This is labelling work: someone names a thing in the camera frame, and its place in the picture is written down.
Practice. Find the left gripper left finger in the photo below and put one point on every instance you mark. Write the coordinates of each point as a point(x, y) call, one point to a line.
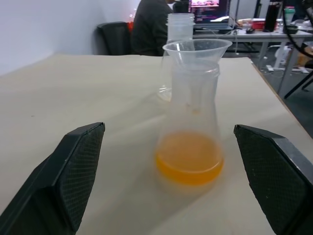
point(61, 176)

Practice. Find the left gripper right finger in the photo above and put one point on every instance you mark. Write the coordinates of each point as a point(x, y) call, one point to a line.
point(276, 181)

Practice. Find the clear plastic funnel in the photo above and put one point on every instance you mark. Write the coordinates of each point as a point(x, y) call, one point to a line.
point(195, 52)

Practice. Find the clear conical flask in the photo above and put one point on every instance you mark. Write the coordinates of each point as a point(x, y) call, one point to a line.
point(190, 151)
point(179, 27)

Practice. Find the green-lidded shaker bottle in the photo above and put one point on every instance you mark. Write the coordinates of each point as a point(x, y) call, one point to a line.
point(290, 16)

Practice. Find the tall black bottle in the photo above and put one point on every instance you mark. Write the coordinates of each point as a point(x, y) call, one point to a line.
point(272, 14)

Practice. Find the black stand leg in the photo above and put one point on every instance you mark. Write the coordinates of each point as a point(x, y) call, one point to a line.
point(299, 85)

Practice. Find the grey office desk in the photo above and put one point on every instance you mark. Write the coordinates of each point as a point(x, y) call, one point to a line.
point(269, 36)

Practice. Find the black office chair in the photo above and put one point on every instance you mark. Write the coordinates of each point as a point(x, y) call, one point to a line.
point(115, 36)

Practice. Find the red box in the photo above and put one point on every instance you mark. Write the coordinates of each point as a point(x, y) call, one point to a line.
point(258, 25)

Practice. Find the seated person in dark top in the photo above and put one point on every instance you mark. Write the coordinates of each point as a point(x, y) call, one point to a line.
point(149, 27)

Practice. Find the computer monitor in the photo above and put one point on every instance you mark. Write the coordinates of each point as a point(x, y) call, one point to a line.
point(207, 9)

